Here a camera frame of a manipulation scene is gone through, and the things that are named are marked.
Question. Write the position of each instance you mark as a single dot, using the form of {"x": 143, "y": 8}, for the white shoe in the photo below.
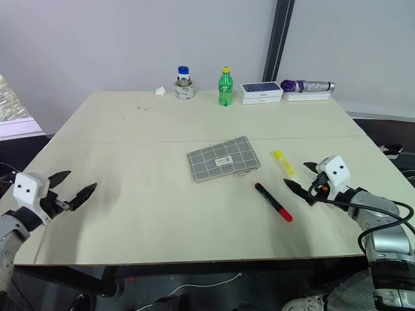
{"x": 303, "y": 304}

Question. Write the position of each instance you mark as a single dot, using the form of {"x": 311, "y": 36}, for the purple folded umbrella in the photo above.
{"x": 306, "y": 85}

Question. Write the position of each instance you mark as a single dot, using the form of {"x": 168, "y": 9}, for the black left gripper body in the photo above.
{"x": 54, "y": 204}

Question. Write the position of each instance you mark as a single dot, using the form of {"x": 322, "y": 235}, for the white phone box blue print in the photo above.
{"x": 261, "y": 88}

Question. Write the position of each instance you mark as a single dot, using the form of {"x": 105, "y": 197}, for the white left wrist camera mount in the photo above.
{"x": 28, "y": 191}

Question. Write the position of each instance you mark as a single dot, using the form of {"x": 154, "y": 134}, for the black red-capped marker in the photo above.
{"x": 273, "y": 201}

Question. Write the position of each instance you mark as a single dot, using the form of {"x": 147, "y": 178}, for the crumpled white tissue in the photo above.
{"x": 160, "y": 91}

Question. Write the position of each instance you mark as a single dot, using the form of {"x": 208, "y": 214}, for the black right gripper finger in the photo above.
{"x": 311, "y": 166}
{"x": 296, "y": 187}

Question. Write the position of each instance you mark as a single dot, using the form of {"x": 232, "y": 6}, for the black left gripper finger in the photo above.
{"x": 82, "y": 194}
{"x": 59, "y": 177}

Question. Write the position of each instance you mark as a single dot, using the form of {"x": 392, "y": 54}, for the grey checked cloth pouch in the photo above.
{"x": 223, "y": 159}

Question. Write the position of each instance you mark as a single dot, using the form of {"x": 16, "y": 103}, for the yellow highlighter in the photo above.
{"x": 284, "y": 163}

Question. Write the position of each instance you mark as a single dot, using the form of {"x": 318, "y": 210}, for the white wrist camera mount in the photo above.
{"x": 28, "y": 191}
{"x": 336, "y": 174}

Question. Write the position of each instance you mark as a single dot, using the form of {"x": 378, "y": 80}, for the black table frame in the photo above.
{"x": 136, "y": 275}

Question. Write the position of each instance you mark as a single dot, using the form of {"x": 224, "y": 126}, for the white tape roll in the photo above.
{"x": 184, "y": 91}

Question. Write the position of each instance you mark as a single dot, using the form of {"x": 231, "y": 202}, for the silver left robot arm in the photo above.
{"x": 9, "y": 233}

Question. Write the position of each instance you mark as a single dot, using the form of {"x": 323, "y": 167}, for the grey striped cloth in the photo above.
{"x": 351, "y": 291}

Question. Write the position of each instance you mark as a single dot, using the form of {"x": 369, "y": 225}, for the flat white box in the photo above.
{"x": 306, "y": 96}

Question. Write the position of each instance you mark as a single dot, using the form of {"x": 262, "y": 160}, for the green soda bottle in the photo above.
{"x": 225, "y": 87}

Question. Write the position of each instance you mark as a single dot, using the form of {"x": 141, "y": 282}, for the black white sneaker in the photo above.
{"x": 392, "y": 149}

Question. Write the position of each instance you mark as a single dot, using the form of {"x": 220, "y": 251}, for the dark vertical pillar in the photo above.
{"x": 279, "y": 39}

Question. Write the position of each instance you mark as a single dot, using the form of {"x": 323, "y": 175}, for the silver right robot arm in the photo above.
{"x": 386, "y": 239}

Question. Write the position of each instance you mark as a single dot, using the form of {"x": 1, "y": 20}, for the blue-capped small bottle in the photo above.
{"x": 183, "y": 75}

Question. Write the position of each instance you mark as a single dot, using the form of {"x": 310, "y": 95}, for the plain white phone box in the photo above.
{"x": 261, "y": 99}

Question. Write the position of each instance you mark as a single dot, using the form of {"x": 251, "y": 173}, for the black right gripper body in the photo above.
{"x": 319, "y": 188}

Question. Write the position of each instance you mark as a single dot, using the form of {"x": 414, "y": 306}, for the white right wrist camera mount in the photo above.
{"x": 336, "y": 174}

